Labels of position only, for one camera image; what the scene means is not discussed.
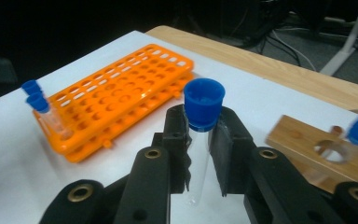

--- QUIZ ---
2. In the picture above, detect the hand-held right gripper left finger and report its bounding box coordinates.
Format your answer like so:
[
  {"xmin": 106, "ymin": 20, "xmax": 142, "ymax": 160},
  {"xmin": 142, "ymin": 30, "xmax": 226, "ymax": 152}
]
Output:
[{"xmin": 151, "ymin": 104, "xmax": 192, "ymax": 194}]

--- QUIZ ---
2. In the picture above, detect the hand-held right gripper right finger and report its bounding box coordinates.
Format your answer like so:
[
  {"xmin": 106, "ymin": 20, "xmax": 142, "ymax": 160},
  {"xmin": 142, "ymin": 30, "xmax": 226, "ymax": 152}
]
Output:
[{"xmin": 209, "ymin": 105, "xmax": 258, "ymax": 198}]

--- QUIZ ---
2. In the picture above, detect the wooden test tube rack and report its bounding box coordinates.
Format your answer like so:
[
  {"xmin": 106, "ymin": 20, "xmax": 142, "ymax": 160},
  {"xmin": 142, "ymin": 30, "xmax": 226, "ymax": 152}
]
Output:
[{"xmin": 265, "ymin": 108, "xmax": 358, "ymax": 194}]

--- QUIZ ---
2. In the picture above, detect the orange plastic test tube rack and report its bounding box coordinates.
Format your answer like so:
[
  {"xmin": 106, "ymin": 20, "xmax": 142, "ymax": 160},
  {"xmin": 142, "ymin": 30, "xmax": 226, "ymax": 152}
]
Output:
[{"xmin": 32, "ymin": 43, "xmax": 195, "ymax": 164}]

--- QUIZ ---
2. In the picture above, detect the black cable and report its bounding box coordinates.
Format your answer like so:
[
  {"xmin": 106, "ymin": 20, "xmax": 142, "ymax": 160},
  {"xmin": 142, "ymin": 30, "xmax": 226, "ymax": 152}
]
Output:
[{"xmin": 260, "ymin": 31, "xmax": 302, "ymax": 66}]

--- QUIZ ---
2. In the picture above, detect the white cable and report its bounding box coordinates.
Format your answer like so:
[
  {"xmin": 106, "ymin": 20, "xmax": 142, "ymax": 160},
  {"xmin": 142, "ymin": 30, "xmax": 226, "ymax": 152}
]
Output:
[{"xmin": 271, "ymin": 29, "xmax": 318, "ymax": 72}]

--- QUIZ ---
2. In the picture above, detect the white stand post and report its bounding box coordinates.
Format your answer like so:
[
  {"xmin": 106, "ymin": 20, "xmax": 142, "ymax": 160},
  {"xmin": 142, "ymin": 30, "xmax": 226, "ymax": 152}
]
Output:
[{"xmin": 319, "ymin": 0, "xmax": 358, "ymax": 77}]

